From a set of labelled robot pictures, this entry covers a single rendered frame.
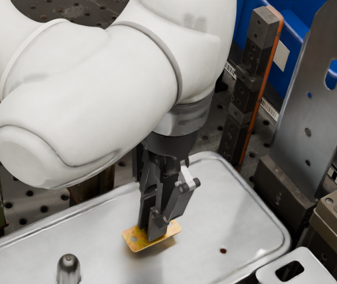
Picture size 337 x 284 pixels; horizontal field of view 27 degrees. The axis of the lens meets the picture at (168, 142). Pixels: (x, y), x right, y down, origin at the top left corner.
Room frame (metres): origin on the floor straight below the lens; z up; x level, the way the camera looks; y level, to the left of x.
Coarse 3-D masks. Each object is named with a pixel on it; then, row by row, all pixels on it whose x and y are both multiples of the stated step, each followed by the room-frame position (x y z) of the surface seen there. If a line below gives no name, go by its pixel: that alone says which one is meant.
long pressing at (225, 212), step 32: (192, 160) 0.75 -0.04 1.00; (224, 160) 0.77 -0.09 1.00; (128, 192) 0.67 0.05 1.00; (224, 192) 0.70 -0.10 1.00; (32, 224) 0.58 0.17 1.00; (64, 224) 0.59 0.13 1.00; (96, 224) 0.60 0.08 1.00; (128, 224) 0.61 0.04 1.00; (192, 224) 0.63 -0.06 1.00; (224, 224) 0.64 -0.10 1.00; (256, 224) 0.65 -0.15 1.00; (0, 256) 0.52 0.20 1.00; (32, 256) 0.53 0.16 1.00; (96, 256) 0.55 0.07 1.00; (128, 256) 0.56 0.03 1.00; (160, 256) 0.56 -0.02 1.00; (192, 256) 0.57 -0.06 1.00; (224, 256) 0.58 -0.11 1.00; (256, 256) 0.59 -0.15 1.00
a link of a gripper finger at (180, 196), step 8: (184, 184) 0.54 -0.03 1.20; (200, 184) 0.55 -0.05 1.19; (176, 192) 0.54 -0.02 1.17; (184, 192) 0.53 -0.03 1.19; (192, 192) 0.56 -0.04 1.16; (176, 200) 0.54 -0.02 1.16; (184, 200) 0.55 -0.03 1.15; (168, 208) 0.55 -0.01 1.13; (176, 208) 0.55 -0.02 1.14; (184, 208) 0.56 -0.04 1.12; (168, 216) 0.55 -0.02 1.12
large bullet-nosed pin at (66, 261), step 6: (60, 258) 0.51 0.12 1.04; (66, 258) 0.50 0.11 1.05; (72, 258) 0.51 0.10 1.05; (60, 264) 0.50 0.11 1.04; (66, 264) 0.50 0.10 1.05; (72, 264) 0.50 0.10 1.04; (78, 264) 0.50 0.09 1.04; (60, 270) 0.49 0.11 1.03; (66, 270) 0.49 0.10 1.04; (72, 270) 0.49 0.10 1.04; (78, 270) 0.50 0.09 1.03; (60, 276) 0.49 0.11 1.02; (66, 276) 0.49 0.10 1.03; (72, 276) 0.49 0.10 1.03; (78, 276) 0.50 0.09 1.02; (60, 282) 0.49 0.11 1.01; (66, 282) 0.49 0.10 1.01; (72, 282) 0.49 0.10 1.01; (78, 282) 0.50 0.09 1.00
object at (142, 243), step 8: (176, 224) 0.61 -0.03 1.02; (128, 232) 0.58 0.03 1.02; (136, 232) 0.58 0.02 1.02; (144, 232) 0.59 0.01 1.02; (168, 232) 0.59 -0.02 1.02; (176, 232) 0.60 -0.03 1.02; (128, 240) 0.57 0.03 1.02; (144, 240) 0.57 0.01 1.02; (160, 240) 0.58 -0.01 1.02; (136, 248) 0.56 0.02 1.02
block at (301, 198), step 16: (272, 160) 0.78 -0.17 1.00; (256, 176) 0.78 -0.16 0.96; (272, 176) 0.76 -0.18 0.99; (256, 192) 0.78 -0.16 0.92; (272, 192) 0.75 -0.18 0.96; (288, 192) 0.73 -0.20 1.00; (272, 208) 0.74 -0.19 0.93; (288, 208) 0.72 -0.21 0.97; (304, 208) 0.70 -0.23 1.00; (288, 224) 0.71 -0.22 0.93; (304, 224) 0.70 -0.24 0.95
